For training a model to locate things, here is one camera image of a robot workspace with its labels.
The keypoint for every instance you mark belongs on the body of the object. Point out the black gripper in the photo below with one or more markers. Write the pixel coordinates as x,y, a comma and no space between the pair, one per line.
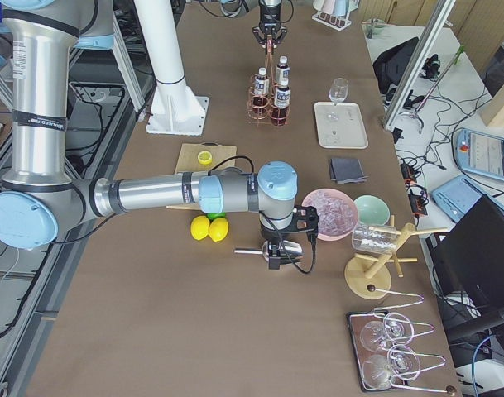
268,19
271,236

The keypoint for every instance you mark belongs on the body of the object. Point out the copper wire bottle basket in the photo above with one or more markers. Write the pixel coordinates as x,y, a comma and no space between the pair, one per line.
265,116

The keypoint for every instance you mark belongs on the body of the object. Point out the tea bottle upper in basket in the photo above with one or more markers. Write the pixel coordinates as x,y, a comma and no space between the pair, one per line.
260,90

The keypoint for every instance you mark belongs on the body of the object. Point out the tea bottle in basket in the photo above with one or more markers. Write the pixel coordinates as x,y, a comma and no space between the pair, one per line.
281,103
260,90

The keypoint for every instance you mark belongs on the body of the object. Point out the tea bottle lower in basket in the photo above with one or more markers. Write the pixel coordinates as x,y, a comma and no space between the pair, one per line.
281,103

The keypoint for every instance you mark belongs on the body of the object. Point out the steel ice scoop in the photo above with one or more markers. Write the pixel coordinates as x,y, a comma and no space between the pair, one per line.
287,250

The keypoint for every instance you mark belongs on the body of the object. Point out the lower whole yellow lemon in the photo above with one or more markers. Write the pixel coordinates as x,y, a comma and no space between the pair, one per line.
218,229

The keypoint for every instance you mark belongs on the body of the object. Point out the whole yellow lemon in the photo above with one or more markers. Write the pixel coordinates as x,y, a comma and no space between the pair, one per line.
199,227
218,229

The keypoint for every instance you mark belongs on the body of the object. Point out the green lime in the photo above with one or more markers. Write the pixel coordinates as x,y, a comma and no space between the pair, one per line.
212,216

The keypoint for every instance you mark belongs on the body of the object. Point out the pink bowl of ice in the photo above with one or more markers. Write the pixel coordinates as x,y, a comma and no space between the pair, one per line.
338,214

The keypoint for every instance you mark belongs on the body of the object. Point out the upper whole yellow lemon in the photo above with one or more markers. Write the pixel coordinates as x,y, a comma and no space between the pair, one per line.
199,227

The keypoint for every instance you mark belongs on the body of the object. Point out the clear wine glass on tray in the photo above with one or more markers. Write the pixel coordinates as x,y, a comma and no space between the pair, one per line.
338,91

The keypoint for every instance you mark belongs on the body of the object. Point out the wooden cup tree stand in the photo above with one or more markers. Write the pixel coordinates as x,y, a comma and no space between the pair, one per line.
366,273

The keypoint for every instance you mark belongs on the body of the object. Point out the glass jar on stand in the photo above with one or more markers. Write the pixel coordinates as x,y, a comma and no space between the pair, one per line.
376,239

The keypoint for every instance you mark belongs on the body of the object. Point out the mint green bowl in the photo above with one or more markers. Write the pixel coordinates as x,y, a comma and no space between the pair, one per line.
372,210

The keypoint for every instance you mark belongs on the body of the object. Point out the bamboo cutting board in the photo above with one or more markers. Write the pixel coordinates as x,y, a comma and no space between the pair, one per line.
188,162

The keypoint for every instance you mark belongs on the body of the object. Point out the grey folded cloth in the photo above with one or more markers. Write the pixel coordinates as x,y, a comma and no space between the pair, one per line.
346,170

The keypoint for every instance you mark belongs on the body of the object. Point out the cream serving tray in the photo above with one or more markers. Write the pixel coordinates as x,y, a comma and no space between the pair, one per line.
340,126

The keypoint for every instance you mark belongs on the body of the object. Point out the half lemon slice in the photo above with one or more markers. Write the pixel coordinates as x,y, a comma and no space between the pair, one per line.
205,157

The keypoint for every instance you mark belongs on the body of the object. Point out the black laptop bag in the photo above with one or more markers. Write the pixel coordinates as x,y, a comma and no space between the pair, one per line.
391,64

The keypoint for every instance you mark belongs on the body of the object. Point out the hanging wine glass far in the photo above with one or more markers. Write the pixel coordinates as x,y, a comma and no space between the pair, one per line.
383,333

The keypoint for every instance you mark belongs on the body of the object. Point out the hanging wine glass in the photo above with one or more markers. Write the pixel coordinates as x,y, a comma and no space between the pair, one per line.
383,333
398,366

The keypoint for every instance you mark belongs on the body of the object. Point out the hanging wine glass near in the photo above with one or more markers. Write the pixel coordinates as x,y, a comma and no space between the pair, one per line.
398,366

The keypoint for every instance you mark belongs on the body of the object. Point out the blue teach pendant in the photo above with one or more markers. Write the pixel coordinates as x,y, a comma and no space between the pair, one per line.
457,196
480,153

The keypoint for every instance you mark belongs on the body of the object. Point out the black monitor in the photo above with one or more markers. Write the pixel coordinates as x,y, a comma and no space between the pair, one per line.
470,258

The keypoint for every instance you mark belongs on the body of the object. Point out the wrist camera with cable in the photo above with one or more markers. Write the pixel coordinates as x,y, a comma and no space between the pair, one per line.
305,219

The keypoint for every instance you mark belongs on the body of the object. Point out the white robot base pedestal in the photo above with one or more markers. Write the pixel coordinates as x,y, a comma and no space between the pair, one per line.
175,109

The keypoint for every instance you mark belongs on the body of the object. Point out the wire glass hanger rack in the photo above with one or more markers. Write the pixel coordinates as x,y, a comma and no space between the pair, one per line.
428,362

